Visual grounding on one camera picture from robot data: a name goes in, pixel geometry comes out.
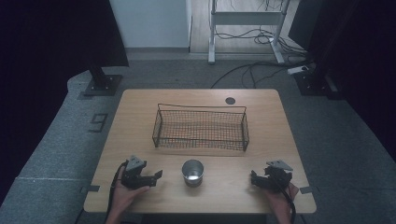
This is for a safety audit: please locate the white metal desk frame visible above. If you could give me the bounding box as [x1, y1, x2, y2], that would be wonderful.
[207, 0, 291, 65]

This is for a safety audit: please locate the black stand base plate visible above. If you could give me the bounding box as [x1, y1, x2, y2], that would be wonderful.
[83, 74, 123, 97]
[293, 69, 343, 101]

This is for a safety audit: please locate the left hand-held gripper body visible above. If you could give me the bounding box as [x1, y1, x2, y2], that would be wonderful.
[120, 154, 151, 190]

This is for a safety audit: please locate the tangle of black floor cables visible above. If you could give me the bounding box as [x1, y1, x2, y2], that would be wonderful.
[210, 0, 312, 90]

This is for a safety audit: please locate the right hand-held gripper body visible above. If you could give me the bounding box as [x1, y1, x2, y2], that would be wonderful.
[263, 160, 294, 193]

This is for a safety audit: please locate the left hand-held gripper cable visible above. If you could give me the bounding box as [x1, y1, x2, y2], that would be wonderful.
[105, 160, 130, 224]

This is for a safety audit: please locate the black wire mesh basket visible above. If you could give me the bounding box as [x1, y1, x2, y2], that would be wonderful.
[151, 103, 250, 153]

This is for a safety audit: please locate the person's right hand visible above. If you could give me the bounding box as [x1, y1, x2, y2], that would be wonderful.
[262, 182, 300, 218]

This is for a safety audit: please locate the right hand-held gripper cable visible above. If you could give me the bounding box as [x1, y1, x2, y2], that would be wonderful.
[276, 181, 297, 224]

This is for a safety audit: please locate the white power strip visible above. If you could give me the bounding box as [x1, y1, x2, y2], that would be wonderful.
[286, 64, 310, 76]

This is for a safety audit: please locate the hand-held gripper cable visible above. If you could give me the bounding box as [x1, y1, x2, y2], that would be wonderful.
[276, 181, 297, 224]
[105, 160, 130, 224]

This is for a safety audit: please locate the metal cup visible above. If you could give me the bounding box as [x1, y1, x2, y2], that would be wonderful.
[181, 159, 205, 189]

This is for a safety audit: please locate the person's left hand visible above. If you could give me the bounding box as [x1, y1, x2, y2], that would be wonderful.
[107, 181, 151, 222]

